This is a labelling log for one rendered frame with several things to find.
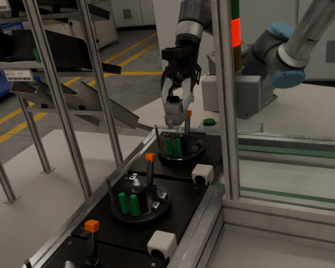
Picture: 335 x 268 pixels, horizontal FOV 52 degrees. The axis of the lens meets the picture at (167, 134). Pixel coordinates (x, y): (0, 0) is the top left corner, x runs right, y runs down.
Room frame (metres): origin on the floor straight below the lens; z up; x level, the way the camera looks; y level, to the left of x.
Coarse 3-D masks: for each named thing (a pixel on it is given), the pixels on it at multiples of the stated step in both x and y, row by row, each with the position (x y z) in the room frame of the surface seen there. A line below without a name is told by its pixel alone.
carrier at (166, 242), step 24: (120, 192) 0.69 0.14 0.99; (144, 192) 0.64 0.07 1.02; (168, 192) 0.66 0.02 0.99; (192, 192) 0.67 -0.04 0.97; (96, 216) 0.64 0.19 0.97; (120, 216) 0.60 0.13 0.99; (144, 216) 0.59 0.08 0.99; (168, 216) 0.60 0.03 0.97; (192, 216) 0.60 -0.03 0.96; (120, 240) 0.55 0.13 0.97; (144, 240) 0.54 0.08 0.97; (168, 240) 0.51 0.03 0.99
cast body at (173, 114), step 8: (176, 96) 0.88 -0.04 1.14; (168, 104) 0.86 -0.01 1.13; (176, 104) 0.85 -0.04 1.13; (168, 112) 0.85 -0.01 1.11; (176, 112) 0.84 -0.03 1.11; (184, 112) 0.87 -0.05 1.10; (168, 120) 0.85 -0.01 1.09; (176, 120) 0.84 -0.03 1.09; (184, 120) 0.86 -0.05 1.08; (168, 128) 0.83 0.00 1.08
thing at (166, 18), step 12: (156, 0) 4.23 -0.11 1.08; (168, 0) 4.16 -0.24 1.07; (180, 0) 4.10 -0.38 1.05; (156, 12) 4.24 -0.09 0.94; (168, 12) 4.17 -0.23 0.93; (156, 24) 4.25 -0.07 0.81; (168, 24) 4.18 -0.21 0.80; (168, 36) 4.19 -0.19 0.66; (204, 36) 3.99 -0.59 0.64; (204, 48) 3.99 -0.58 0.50; (204, 60) 4.00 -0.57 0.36; (204, 72) 4.01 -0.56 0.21
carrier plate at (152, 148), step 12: (156, 144) 0.95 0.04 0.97; (216, 144) 0.89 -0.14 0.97; (144, 156) 0.88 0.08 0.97; (156, 156) 0.87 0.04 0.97; (204, 156) 0.83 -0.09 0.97; (216, 156) 0.82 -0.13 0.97; (132, 168) 0.83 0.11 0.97; (144, 168) 0.82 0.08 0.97; (156, 168) 0.81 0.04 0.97; (168, 168) 0.80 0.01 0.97; (180, 168) 0.79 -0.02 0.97; (192, 168) 0.78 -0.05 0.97; (216, 168) 0.77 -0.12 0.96; (180, 180) 0.75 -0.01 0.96; (192, 180) 0.73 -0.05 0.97
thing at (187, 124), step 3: (189, 111) 0.93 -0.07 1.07; (189, 114) 0.93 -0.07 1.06; (189, 117) 0.93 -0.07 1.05; (186, 120) 0.93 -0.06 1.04; (189, 120) 0.93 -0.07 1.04; (186, 123) 0.93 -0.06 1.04; (189, 123) 0.93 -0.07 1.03; (186, 126) 0.92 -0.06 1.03; (189, 126) 0.92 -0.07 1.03; (186, 129) 0.92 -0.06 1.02; (189, 129) 0.92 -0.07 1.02; (186, 132) 0.92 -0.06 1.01; (189, 132) 0.92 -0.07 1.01; (186, 135) 0.91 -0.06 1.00
